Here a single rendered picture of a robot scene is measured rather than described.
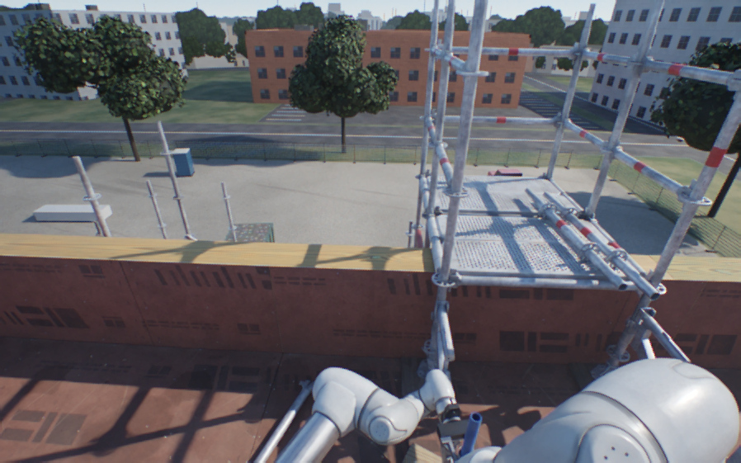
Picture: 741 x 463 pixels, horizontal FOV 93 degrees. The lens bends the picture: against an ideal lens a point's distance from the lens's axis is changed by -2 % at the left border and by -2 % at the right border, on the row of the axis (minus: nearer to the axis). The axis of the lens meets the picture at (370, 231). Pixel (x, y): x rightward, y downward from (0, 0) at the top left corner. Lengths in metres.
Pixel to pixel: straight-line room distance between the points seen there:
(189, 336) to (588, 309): 2.48
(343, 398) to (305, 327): 1.25
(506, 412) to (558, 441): 1.93
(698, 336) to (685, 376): 2.39
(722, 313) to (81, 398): 3.78
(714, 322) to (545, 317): 1.01
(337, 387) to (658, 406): 0.85
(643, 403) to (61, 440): 2.58
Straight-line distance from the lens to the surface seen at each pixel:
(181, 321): 2.65
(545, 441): 0.48
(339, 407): 1.16
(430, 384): 1.69
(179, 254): 2.41
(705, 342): 3.08
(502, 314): 2.32
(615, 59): 2.84
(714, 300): 2.84
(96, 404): 2.75
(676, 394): 0.58
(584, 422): 0.47
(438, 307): 2.00
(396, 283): 2.08
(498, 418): 2.36
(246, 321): 2.45
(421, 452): 2.14
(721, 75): 2.17
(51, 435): 2.75
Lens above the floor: 1.89
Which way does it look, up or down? 30 degrees down
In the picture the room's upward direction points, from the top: 1 degrees clockwise
